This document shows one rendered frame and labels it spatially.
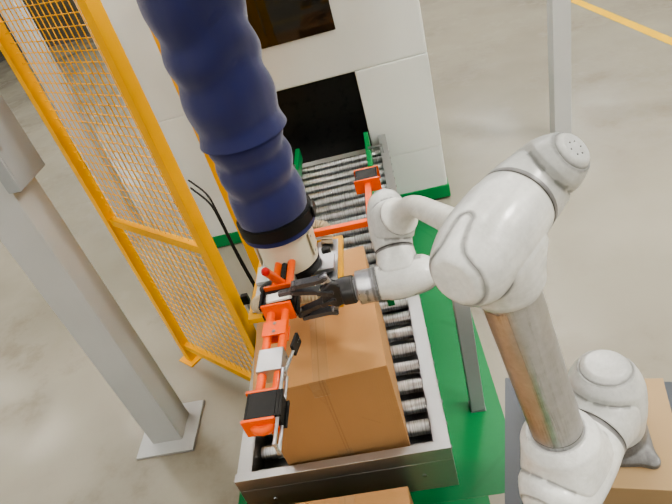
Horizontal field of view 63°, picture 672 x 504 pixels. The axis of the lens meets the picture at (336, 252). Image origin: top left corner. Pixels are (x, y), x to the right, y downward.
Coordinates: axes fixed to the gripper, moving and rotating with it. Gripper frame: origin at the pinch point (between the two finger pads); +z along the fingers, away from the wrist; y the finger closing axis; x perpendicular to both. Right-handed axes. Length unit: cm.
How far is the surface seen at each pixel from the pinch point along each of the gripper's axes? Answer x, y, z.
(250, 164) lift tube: 16.1, -33.6, -1.9
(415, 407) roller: 12, 68, -26
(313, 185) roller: 186, 67, 10
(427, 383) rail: 17, 62, -32
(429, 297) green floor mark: 126, 122, -43
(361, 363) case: -1.2, 26.7, -15.6
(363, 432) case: -4, 54, -10
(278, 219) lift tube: 15.9, -16.1, -3.6
